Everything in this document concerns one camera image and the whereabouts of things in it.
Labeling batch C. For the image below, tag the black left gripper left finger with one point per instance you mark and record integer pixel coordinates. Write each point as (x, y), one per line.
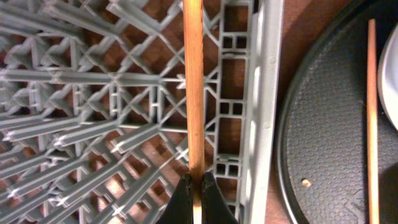
(179, 209)

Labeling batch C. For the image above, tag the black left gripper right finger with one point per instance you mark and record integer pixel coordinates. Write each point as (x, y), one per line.
(213, 205)

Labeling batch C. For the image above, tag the wooden chopstick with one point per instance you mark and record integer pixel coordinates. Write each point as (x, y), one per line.
(193, 41)
(371, 111)

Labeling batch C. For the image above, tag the grey plastic dishwasher rack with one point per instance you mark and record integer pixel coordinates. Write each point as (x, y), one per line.
(93, 107)

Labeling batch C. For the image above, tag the black round tray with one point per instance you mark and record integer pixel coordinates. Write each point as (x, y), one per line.
(321, 136)

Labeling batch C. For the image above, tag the grey round plate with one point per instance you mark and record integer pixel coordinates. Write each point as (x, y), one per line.
(387, 78)

